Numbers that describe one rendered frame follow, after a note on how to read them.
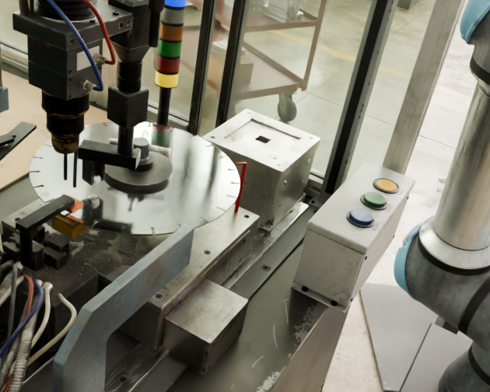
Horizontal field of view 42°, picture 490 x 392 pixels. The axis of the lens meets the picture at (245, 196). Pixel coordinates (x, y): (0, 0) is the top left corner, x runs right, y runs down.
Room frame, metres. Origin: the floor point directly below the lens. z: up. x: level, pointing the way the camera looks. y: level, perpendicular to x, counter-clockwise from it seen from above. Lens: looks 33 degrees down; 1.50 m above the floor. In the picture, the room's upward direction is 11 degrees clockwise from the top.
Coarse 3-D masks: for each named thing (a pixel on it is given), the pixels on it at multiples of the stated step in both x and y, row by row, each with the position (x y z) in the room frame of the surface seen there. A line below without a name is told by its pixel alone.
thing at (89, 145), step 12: (120, 132) 0.77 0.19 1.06; (132, 132) 0.77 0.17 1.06; (84, 144) 0.78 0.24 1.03; (96, 144) 0.78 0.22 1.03; (108, 144) 0.79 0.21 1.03; (120, 144) 0.77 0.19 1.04; (132, 144) 0.78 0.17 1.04; (84, 156) 0.77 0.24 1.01; (96, 156) 0.77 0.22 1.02; (108, 156) 0.77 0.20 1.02; (120, 156) 0.77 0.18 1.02; (132, 156) 0.77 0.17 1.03; (84, 168) 0.77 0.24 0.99; (96, 168) 0.79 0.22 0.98; (132, 168) 0.77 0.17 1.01; (84, 180) 0.77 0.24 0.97
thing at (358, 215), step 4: (356, 208) 0.93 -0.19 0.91; (360, 208) 0.93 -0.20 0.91; (352, 212) 0.92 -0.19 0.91; (356, 212) 0.92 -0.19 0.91; (360, 212) 0.92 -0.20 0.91; (364, 212) 0.92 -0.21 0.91; (368, 212) 0.93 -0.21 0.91; (352, 216) 0.91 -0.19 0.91; (356, 216) 0.91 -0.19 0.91; (360, 216) 0.91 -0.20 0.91; (364, 216) 0.91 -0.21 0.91; (368, 216) 0.92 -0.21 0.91; (372, 216) 0.92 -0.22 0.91; (352, 220) 0.90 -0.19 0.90; (356, 220) 0.90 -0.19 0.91; (360, 220) 0.90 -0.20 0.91; (364, 220) 0.90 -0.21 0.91; (368, 220) 0.90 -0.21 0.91; (372, 220) 0.91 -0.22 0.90; (360, 224) 0.90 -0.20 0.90; (364, 224) 0.90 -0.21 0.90; (368, 224) 0.90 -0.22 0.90
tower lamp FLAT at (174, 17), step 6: (162, 12) 1.15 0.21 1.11; (168, 12) 1.14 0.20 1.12; (174, 12) 1.14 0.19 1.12; (180, 12) 1.15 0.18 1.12; (162, 18) 1.14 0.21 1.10; (168, 18) 1.14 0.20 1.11; (174, 18) 1.14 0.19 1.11; (180, 18) 1.15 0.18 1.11; (174, 24) 1.14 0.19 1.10; (180, 24) 1.15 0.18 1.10
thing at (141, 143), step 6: (144, 132) 0.89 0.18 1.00; (114, 138) 0.86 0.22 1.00; (138, 138) 0.86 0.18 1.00; (144, 138) 0.87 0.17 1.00; (114, 144) 0.85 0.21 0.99; (138, 144) 0.85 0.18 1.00; (144, 144) 0.85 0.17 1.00; (144, 150) 0.84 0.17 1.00; (150, 150) 0.85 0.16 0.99; (156, 150) 0.85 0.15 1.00; (162, 150) 0.85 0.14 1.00; (168, 150) 0.85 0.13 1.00; (144, 156) 0.85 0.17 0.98
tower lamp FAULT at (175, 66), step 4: (160, 56) 1.14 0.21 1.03; (160, 60) 1.14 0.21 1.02; (164, 60) 1.14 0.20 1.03; (168, 60) 1.14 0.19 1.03; (172, 60) 1.14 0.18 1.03; (176, 60) 1.15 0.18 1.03; (156, 64) 1.15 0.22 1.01; (160, 64) 1.14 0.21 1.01; (164, 64) 1.14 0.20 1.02; (168, 64) 1.14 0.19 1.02; (172, 64) 1.14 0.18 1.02; (176, 64) 1.15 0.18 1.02; (156, 68) 1.15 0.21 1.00; (160, 68) 1.14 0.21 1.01; (164, 68) 1.14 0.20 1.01; (168, 68) 1.14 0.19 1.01; (172, 68) 1.14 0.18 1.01; (176, 68) 1.15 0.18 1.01; (168, 72) 1.14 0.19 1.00; (172, 72) 1.14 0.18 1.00
